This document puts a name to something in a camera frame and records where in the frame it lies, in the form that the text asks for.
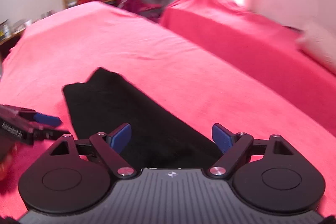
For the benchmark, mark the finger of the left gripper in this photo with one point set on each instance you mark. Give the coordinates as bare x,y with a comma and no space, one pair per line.
34,116
48,134

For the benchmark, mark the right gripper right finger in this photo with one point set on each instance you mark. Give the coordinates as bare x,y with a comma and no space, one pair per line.
267,174

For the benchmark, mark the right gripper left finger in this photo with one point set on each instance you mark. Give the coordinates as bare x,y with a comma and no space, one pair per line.
73,175

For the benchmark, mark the black pants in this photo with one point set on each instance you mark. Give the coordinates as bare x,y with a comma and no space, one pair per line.
158,138

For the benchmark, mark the near bed pink sheet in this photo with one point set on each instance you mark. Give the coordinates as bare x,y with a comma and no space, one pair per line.
191,83

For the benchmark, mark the far bed red sheet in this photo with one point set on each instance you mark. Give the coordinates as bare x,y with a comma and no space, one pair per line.
261,48

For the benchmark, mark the cream pillow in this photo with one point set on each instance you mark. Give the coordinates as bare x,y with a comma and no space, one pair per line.
318,43

